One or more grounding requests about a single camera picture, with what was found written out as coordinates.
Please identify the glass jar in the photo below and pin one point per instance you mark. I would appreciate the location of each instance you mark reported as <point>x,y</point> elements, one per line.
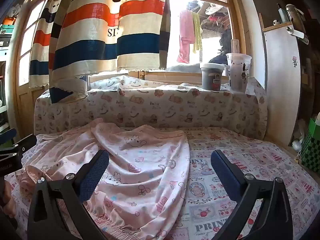
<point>295,16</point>

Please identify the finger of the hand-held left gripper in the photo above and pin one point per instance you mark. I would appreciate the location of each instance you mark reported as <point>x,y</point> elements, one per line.
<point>10,133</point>
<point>23,142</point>

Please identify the wooden door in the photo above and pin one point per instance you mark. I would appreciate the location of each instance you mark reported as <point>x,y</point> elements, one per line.
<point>22,62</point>

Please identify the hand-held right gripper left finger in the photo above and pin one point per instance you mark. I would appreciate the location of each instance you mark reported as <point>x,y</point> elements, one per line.
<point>93,177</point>

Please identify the green checkered bag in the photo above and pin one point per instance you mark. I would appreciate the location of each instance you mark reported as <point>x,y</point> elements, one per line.
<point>311,147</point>

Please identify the pink hanging towel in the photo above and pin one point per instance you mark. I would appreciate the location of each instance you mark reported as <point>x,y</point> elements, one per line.
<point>186,37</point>

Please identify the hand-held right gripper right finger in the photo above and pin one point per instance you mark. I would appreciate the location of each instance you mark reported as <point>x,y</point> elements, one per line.
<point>225,175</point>

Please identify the small white round object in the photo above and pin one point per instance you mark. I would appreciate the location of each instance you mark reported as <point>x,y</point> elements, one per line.
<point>297,146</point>

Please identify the cluttered shelf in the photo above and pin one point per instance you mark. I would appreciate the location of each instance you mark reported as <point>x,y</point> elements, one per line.
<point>5,55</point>

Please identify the yellow hanging towel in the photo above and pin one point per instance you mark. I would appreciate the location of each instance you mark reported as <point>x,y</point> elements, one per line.
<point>197,32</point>

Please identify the grey tub with white lid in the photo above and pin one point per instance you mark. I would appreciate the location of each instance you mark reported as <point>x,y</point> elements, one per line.
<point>212,76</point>

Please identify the wooden window frame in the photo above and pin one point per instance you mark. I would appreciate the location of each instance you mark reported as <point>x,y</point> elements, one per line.
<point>237,17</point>

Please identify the pink printed pants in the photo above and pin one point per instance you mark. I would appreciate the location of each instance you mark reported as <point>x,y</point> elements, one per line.
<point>140,170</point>

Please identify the pink patchwork print bed sheet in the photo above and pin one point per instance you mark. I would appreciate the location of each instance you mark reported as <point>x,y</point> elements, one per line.
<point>250,170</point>

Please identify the clear bottle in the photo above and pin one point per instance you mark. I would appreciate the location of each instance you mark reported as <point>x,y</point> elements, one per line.
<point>282,13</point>

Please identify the bear print blanket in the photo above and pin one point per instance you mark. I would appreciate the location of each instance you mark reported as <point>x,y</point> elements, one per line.
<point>175,107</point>

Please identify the striped curtain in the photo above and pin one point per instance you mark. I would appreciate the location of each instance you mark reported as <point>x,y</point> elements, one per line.
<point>100,37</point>

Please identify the person's left hand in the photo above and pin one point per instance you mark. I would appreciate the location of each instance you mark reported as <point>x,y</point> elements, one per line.
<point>9,197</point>

